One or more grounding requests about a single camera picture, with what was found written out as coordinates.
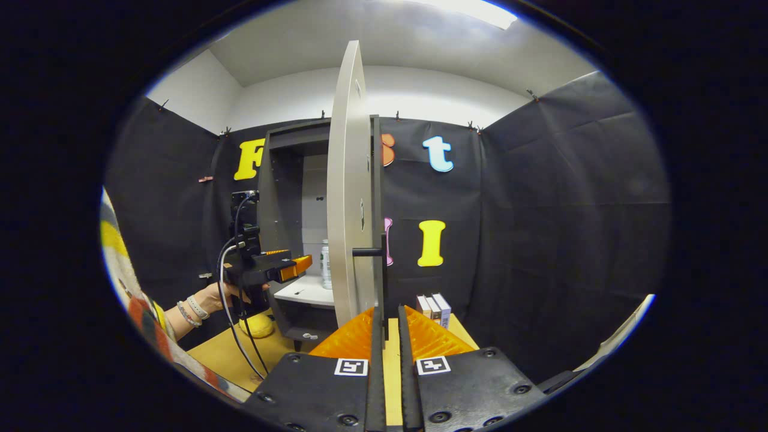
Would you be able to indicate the black backdrop cloth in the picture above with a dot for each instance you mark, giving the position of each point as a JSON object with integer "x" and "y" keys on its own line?
{"x": 540, "y": 210}

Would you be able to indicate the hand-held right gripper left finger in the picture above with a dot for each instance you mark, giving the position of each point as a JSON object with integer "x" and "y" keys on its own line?
{"x": 377, "y": 384}

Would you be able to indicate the dark grey cabinet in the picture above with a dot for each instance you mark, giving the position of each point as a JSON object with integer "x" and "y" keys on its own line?
{"x": 282, "y": 180}

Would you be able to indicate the beige cabinet door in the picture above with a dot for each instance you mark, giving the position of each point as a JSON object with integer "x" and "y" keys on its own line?
{"x": 348, "y": 180}

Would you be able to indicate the yellow bumpy toy fruit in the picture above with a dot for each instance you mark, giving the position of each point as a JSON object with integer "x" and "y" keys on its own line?
{"x": 258, "y": 326}

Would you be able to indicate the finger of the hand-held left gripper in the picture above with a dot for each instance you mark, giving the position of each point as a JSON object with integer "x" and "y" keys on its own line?
{"x": 297, "y": 267}
{"x": 277, "y": 252}

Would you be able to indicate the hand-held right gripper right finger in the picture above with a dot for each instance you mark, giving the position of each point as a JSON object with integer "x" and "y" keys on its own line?
{"x": 409, "y": 384}

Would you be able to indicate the white wrist watch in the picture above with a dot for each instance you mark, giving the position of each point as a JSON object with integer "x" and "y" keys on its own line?
{"x": 197, "y": 307}

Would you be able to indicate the small upright book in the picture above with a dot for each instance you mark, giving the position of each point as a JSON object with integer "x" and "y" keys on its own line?
{"x": 422, "y": 305}
{"x": 433, "y": 309}
{"x": 443, "y": 306}

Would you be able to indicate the white bottle green label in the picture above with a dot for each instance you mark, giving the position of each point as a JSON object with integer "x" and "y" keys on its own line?
{"x": 326, "y": 267}

